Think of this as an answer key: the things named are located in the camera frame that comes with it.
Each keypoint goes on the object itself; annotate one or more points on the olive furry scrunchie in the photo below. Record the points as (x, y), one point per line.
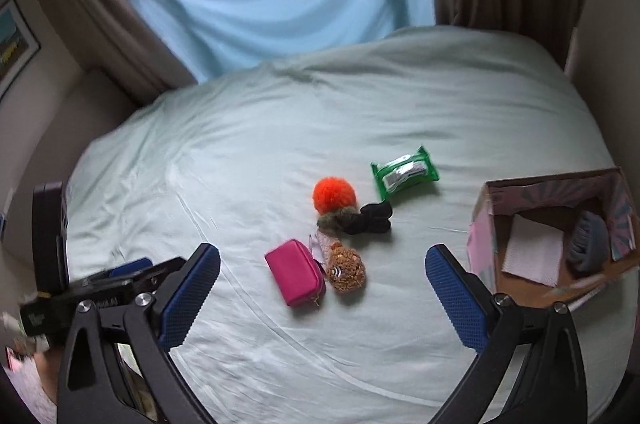
(331, 222)

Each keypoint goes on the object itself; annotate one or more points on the pink zip pouch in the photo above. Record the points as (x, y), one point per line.
(293, 272)

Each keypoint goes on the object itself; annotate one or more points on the brown bear plush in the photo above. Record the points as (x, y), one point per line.
(348, 273)

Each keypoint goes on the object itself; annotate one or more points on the green wet wipes pack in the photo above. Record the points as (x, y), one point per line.
(405, 174)

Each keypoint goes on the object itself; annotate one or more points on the orange fluffy pompom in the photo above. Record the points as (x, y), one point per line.
(334, 195)

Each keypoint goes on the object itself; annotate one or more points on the person's left forearm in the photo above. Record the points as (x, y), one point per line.
(46, 376)

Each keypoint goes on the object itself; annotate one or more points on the grey knitted cloth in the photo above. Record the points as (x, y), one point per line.
(588, 244)

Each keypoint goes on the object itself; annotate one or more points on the framed wall picture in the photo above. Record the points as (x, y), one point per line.
(12, 48)

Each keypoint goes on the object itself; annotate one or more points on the patterned cardboard box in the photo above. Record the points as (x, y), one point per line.
(480, 241)

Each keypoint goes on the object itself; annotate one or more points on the white folded napkin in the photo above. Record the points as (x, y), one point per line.
(532, 250)

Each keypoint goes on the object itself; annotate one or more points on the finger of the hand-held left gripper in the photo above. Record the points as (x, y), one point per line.
(160, 273)
(131, 267)

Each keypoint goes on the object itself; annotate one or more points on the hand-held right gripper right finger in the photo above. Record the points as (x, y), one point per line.
(457, 296)

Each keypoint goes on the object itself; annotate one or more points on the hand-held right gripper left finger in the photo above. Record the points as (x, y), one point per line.
(189, 291)

